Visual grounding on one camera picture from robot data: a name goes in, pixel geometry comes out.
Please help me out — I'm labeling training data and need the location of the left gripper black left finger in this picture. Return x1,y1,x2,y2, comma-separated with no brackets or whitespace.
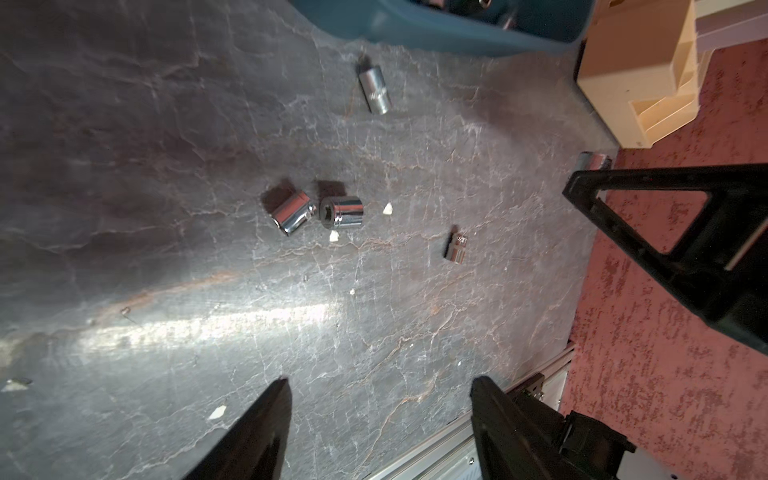
186,377,292,480

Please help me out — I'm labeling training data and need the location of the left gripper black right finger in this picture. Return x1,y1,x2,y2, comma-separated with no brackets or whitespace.
470,376,600,479

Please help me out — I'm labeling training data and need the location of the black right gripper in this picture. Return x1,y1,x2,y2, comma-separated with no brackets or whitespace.
563,164,767,353

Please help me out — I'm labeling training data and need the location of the large chrome socket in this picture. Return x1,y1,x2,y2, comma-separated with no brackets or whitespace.
319,196,364,230
271,191,317,236

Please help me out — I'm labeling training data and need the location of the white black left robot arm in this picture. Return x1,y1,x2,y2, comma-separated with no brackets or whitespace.
186,376,675,479

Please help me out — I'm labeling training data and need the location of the small chrome socket pair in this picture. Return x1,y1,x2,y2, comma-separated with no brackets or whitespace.
444,232,468,264

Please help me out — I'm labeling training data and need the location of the teal plastic storage box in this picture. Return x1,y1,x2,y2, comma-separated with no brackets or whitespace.
291,1,596,57

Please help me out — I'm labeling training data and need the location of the beige plastic file organizer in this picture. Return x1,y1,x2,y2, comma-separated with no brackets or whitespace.
575,0,768,150

